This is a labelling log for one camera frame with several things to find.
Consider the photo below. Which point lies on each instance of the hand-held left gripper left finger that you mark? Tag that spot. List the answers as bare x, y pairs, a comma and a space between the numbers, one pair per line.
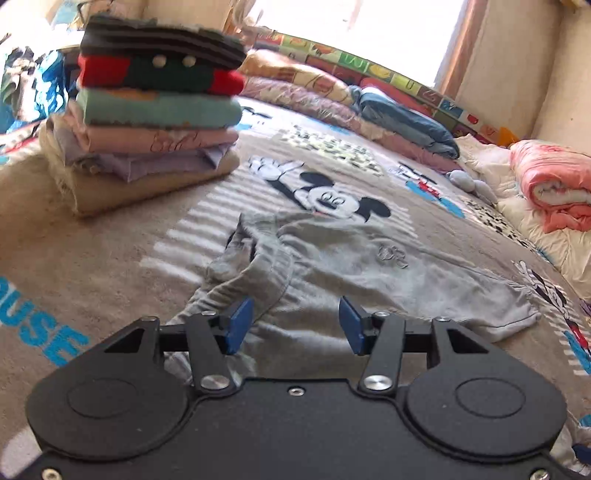
240, 323

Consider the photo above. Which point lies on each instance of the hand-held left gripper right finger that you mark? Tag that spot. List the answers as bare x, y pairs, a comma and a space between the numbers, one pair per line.
351, 325

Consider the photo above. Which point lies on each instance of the grey garment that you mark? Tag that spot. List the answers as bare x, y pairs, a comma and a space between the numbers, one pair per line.
369, 267

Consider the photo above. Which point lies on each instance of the stack of folded clothes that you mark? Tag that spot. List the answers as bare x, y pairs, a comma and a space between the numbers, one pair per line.
152, 110

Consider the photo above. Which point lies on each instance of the pile of assorted clothes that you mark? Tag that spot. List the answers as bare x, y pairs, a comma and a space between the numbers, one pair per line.
41, 87

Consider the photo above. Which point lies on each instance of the cartoon mouse printed blanket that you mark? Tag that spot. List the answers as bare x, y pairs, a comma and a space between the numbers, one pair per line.
92, 249

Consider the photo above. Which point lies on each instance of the light blue plush toy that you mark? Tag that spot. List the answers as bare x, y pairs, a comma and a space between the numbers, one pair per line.
466, 182

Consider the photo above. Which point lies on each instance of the blue folded blanket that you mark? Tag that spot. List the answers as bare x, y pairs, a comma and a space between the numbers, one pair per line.
406, 124

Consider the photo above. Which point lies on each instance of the white pillow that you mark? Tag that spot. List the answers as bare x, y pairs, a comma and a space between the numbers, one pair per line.
489, 161

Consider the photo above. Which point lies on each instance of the cream quilt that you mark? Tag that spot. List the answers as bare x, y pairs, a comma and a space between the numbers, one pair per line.
568, 249

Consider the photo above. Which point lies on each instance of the purple quilt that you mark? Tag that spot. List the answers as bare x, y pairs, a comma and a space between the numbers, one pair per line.
295, 99

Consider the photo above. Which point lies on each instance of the pink rolled quilt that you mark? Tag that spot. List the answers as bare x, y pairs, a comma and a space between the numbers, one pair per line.
554, 180

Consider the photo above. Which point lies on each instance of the yellow floral pillow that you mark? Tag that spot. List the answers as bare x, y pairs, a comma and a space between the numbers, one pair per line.
295, 76

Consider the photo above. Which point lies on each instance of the colourful alphabet foam mat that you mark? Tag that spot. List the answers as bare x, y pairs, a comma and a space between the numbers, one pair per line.
383, 64

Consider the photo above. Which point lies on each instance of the window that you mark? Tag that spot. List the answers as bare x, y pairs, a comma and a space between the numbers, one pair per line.
369, 23

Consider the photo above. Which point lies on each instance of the white lace curtain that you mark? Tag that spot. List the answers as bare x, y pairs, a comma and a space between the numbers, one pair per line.
242, 14

